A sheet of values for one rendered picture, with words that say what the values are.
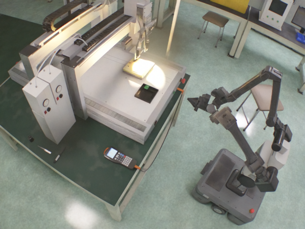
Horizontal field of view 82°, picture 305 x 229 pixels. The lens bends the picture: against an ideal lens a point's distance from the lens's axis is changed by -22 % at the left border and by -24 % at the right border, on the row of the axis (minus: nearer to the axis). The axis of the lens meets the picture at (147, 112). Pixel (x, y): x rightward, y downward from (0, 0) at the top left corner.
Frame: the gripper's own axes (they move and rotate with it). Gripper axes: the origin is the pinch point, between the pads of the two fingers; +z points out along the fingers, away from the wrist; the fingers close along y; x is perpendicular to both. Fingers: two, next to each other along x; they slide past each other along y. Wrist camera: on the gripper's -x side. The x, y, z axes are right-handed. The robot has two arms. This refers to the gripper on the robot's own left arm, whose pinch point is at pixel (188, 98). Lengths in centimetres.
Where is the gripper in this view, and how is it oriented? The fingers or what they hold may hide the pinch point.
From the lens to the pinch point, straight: 157.8
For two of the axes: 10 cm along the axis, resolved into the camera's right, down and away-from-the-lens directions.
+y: -4.5, 6.9, -5.6
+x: -0.8, 6.0, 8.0
